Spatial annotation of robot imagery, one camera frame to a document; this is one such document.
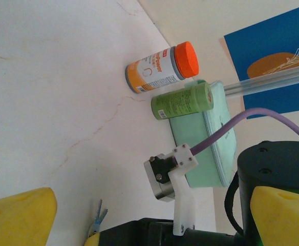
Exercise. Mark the aluminium frame post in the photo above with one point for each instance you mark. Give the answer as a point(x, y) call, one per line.
point(267, 82)

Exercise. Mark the green cylindrical bottle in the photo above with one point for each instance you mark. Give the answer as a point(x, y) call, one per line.
point(177, 102)

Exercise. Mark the orange cap white bottle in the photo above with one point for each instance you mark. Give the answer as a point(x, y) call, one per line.
point(149, 71)

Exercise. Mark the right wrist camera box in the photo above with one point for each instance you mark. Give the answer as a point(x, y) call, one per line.
point(162, 189)

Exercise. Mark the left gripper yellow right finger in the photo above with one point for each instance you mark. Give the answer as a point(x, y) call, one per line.
point(285, 220)

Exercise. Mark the mint green zip pouch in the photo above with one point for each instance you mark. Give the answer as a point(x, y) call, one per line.
point(190, 143)

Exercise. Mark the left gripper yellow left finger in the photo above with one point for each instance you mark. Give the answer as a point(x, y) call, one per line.
point(19, 220)

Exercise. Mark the blue floral wall panel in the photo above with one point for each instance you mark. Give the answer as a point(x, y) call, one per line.
point(267, 38)

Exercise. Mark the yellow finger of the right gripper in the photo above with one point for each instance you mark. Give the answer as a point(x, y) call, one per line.
point(94, 239)

